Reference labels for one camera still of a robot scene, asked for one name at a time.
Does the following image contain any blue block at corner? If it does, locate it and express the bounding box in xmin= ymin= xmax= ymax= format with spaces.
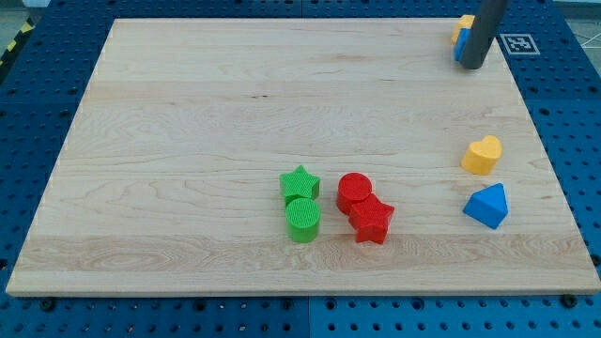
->
xmin=454 ymin=28 xmax=470 ymax=62

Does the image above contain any blue triangle block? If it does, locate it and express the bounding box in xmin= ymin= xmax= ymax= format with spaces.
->
xmin=463 ymin=183 xmax=509 ymax=229

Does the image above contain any red cylinder block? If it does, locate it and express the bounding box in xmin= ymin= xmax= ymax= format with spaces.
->
xmin=336 ymin=172 xmax=373 ymax=215

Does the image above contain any green cylinder block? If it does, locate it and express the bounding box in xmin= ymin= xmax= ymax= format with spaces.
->
xmin=285 ymin=198 xmax=321 ymax=243

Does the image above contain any white fiducial marker tag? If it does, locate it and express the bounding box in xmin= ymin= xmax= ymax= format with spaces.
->
xmin=500 ymin=33 xmax=540 ymax=55

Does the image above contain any yellow heart block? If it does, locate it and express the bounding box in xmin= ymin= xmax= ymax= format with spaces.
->
xmin=460 ymin=135 xmax=502 ymax=176

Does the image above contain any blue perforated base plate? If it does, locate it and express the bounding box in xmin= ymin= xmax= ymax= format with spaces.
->
xmin=1 ymin=1 xmax=600 ymax=337

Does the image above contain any green star block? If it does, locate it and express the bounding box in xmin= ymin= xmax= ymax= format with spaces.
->
xmin=279 ymin=165 xmax=320 ymax=206

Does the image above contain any yellow block at corner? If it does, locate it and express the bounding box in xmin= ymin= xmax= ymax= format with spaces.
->
xmin=451 ymin=14 xmax=475 ymax=45

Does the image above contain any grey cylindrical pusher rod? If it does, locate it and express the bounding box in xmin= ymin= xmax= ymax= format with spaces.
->
xmin=459 ymin=0 xmax=510 ymax=69

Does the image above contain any wooden board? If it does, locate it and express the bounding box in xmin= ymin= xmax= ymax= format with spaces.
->
xmin=7 ymin=19 xmax=600 ymax=297

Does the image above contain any red star block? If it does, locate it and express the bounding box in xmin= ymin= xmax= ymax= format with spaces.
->
xmin=348 ymin=193 xmax=395 ymax=244

